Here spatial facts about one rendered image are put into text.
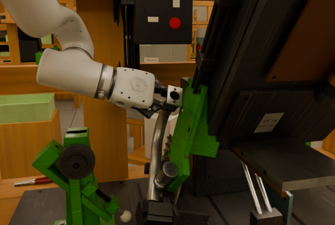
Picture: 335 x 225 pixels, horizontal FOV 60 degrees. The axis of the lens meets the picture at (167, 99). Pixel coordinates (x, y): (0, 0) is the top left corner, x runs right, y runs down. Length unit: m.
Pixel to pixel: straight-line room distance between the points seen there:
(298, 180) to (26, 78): 0.86
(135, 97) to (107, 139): 0.36
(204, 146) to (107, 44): 0.47
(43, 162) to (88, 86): 0.19
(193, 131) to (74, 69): 0.29
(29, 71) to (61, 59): 0.41
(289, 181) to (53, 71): 0.51
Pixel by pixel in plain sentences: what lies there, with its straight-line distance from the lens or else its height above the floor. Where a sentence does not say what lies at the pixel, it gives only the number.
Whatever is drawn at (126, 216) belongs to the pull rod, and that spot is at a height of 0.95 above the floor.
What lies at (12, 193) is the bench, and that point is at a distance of 1.10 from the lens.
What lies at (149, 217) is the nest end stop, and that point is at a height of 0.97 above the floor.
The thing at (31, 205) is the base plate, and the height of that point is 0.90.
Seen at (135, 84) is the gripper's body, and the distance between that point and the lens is 0.70.
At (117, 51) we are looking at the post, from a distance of 0.95.
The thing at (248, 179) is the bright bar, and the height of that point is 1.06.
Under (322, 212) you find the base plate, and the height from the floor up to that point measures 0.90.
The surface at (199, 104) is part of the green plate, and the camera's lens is 0.63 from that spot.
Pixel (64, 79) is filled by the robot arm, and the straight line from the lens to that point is 0.67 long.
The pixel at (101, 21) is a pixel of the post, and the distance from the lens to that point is 0.95.
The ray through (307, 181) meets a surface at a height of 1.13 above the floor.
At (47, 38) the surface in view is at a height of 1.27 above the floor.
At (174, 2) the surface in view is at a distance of 0.88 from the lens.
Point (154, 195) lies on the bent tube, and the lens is 0.74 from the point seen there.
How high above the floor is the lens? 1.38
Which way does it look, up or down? 13 degrees down
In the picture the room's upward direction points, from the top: straight up
